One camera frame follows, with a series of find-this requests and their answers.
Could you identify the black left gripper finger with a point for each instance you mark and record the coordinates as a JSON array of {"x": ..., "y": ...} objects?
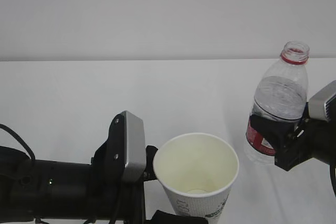
[
  {"x": 150, "y": 154},
  {"x": 164, "y": 218}
]

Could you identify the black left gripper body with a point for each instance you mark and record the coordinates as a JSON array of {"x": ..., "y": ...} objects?
[{"x": 117, "y": 200}]

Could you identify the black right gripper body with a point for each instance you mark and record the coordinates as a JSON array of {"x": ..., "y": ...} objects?
[{"x": 312, "y": 138}]

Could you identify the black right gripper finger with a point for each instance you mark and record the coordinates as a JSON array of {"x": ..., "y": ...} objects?
[{"x": 269, "y": 136}]

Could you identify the clear plastic water bottle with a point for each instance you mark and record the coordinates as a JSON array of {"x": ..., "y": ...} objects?
[{"x": 281, "y": 95}]

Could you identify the white paper cup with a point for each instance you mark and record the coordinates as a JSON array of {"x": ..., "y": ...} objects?
[{"x": 197, "y": 171}]

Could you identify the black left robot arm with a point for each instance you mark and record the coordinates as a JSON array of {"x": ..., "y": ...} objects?
[{"x": 38, "y": 190}]

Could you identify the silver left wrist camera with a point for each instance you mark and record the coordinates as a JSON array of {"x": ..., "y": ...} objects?
[{"x": 126, "y": 156}]

